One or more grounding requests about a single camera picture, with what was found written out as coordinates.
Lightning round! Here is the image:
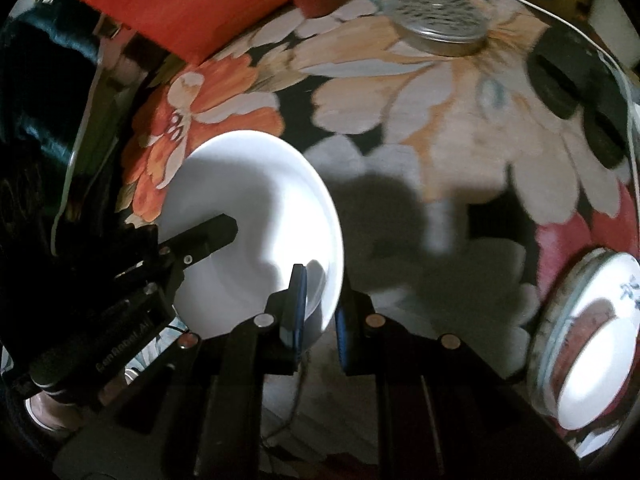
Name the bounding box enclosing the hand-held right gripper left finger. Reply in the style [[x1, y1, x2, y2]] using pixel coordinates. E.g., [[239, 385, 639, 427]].
[[52, 263, 309, 480]]

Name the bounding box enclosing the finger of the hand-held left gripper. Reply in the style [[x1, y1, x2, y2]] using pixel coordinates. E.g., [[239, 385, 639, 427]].
[[112, 213, 239, 283], [97, 260, 188, 318]]

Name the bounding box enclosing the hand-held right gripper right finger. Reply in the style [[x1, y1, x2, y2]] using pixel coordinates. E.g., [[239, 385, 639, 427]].
[[334, 289, 583, 480]]

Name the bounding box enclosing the brown bowl white inside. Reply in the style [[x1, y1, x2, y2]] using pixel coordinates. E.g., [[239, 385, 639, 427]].
[[542, 297, 640, 431]]

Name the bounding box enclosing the white bowl blue print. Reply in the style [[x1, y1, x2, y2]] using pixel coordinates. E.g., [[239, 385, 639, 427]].
[[527, 247, 640, 461]]

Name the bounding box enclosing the person's left forearm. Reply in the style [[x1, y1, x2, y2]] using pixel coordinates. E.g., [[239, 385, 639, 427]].
[[22, 390, 81, 433]]

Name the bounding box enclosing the dark glossy cloth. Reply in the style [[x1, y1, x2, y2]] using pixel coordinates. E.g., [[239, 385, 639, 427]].
[[0, 5, 106, 261]]

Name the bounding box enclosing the red box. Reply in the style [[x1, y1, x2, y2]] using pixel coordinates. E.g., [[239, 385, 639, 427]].
[[76, 0, 351, 66]]

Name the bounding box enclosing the perforated metal lid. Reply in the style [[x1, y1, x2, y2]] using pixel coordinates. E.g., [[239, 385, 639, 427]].
[[382, 0, 493, 56]]

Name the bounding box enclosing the black slipper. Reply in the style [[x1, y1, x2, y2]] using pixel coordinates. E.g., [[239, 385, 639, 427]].
[[582, 75, 633, 171], [527, 27, 608, 121]]

